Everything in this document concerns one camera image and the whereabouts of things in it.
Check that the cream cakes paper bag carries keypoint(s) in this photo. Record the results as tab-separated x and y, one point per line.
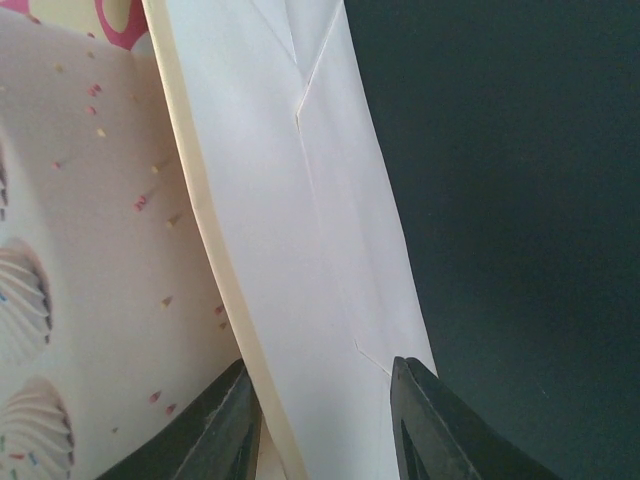
185	184

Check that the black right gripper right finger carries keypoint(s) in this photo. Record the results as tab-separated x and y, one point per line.
438	436

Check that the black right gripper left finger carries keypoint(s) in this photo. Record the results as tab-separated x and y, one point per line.
216	437

